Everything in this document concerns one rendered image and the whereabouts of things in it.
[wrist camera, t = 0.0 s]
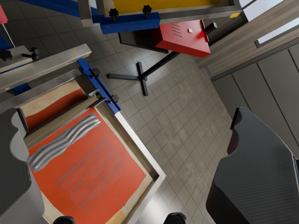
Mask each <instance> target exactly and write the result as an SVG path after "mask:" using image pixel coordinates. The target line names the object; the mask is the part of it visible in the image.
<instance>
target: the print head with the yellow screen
mask: <svg viewBox="0 0 299 224"><path fill-rule="evenodd" d="M95 1H96V6H97V12H98V15H95V16H92V14H91V9H90V4H89V0H77V2H78V7H79V13H80V19H81V22H82V25H83V27H86V26H93V24H96V23H100V27H101V31H102V33H103V34H110V33H118V32H129V31H136V30H144V29H152V28H158V27H159V25H160V24H169V23H177V22H184V21H192V20H203V19H211V18H219V17H226V16H231V15H232V14H233V13H238V12H239V14H240V13H241V12H242V7H241V5H240V2H239V0H95ZM239 14H238V15H239Z"/></svg>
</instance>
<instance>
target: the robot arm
mask: <svg viewBox="0 0 299 224"><path fill-rule="evenodd" d="M230 130H232V132H233V133H232V136H231V139H230V142H229V145H228V148H227V153H228V156H226V157H223V158H222V159H221V160H220V161H219V164H218V167H217V169H216V172H215V175H214V178H213V181H212V184H211V187H210V191H209V194H208V197H207V200H206V209H207V211H208V213H209V215H210V216H211V218H212V219H213V220H214V222H215V223H216V224H299V159H296V158H295V156H294V155H293V153H292V152H291V150H290V149H289V148H288V147H287V145H286V144H285V143H284V142H283V140H282V139H281V138H280V137H279V136H278V135H277V134H276V133H275V132H274V131H273V130H272V129H271V128H270V127H268V126H267V125H266V124H265V123H264V122H263V121H262V120H260V119H259V118H258V117H257V116H256V115H255V114H254V113H253V112H252V111H251V110H249V109H248V108H246V107H238V106H237V108H236V111H235V114H234V117H233V121H232V124H231V127H230ZM27 132H29V130H28V126H27V122H26V118H25V115H24V113H23V110H22V109H21V108H10V109H8V110H6V111H5V112H3V113H2V114H1V115H0V224H37V222H38V221H39V220H40V219H41V217H42V216H43V214H44V211H45V207H44V202H43V198H42V194H41V190H40V188H39V186H38V184H37V182H36V180H35V178H34V176H33V173H32V171H31V169H30V167H29V165H28V163H27V162H26V159H27V158H28V156H29V152H28V149H27V147H26V145H25V143H24V140H23V139H24V137H25V135H26V133H27ZM53 224H76V223H75V221H74V218H73V217H71V216H60V217H58V218H57V219H55V220H54V222H53ZM163 224H187V220H186V216H185V215H184V214H183V213H181V212H173V213H170V214H168V216H167V217H166V219H165V221H164V223H163Z"/></svg>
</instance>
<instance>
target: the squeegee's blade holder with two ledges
mask: <svg viewBox="0 0 299 224"><path fill-rule="evenodd" d="M83 101H84V100H81V101H79V102H78V103H76V104H75V105H73V106H71V107H69V108H68V109H66V110H65V111H63V112H61V113H60V114H58V115H57V116H55V117H53V118H51V119H50V120H48V121H47V122H45V123H43V124H42V125H40V126H39V127H37V128H35V129H33V130H32V131H30V132H29V133H27V134H26V135H25V137H26V136H28V135H29V134H31V133H32V132H34V131H36V130H37V129H39V128H41V127H42V126H44V125H45V124H47V123H49V122H50V121H52V120H53V119H55V118H57V117H58V116H60V115H62V114H63V113H65V112H66V111H68V110H70V109H71V108H73V107H75V106H76V105H78V104H79V103H81V102H83ZM89 109H90V108H89V107H87V108H85V109H84V110H82V111H81V112H79V113H78V114H76V115H75V116H73V117H72V118H70V119H69V120H67V121H66V122H64V123H62V124H61V125H59V126H58V127H56V128H55V129H53V130H52V131H50V132H49V133H47V134H46V135H44V136H43V137H41V138H40V139H38V140H37V141H35V142H33V143H32V144H30V145H29V146H27V149H28V150H29V149H31V148H32V147H34V146H35V145H37V144H38V143H40V142H41V141H43V140H44V139H46V138H47V137H49V136H50V135H52V134H53V133H54V132H56V131H57V130H59V129H60V128H62V127H64V126H65V125H66V124H68V123H69V122H71V121H72V120H74V119H76V118H77V117H78V116H80V115H81V114H83V113H84V112H86V111H87V110H89Z"/></svg>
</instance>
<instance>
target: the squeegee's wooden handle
mask: <svg viewBox="0 0 299 224"><path fill-rule="evenodd" d="M95 101H97V98H96V97H95V96H94V95H92V96H91V97H89V98H88V99H86V100H84V101H83V102H81V103H79V104H78V105H76V106H75V107H73V108H71V109H70V110H68V111H66V112H65V113H63V114H62V115H60V116H58V117H57V118H55V119H53V120H52V121H50V122H49V123H47V124H45V125H44V126H42V127H41V128H39V129H37V130H36V131H34V132H32V133H31V134H29V135H28V136H26V137H24V139H23V140H24V143H25V145H26V147H27V146H29V145H30V144H32V143H33V142H35V141H37V140H38V139H40V138H41V137H43V136H44V135H46V134H47V133H49V132H50V131H52V130H53V129H55V128H56V127H58V126H59V125H61V124H62V123H64V122H66V121H67V120H69V119H70V118H72V117H73V116H75V115H76V114H78V113H79V112H81V111H82V110H84V109H85V108H87V107H88V106H90V105H92V104H93V103H94V102H95Z"/></svg>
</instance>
